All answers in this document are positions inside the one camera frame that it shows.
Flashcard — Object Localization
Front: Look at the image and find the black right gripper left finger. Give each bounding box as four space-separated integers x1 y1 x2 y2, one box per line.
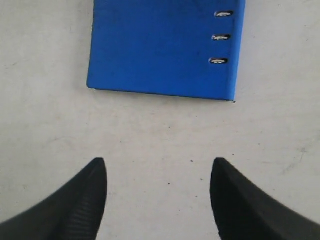
0 157 107 240

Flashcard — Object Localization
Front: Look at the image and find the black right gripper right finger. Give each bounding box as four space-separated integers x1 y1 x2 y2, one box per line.
209 157 320 240

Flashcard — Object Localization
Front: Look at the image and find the blue ring binder notebook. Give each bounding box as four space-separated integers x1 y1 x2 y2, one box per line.
86 0 246 101

